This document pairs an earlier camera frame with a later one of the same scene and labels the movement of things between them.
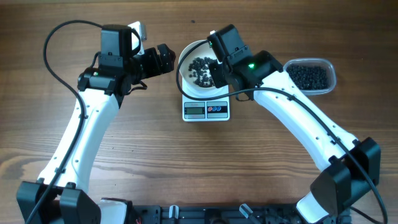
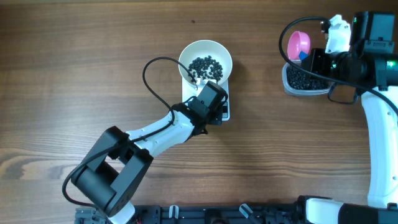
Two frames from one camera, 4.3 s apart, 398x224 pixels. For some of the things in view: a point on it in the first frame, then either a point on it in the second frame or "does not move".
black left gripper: (168, 65) -> (217, 118)
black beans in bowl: (201, 67) does not move
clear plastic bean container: (313, 76) does not move
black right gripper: (218, 79) -> (313, 61)
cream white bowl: (194, 68) does not move
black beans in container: (309, 76) does not move
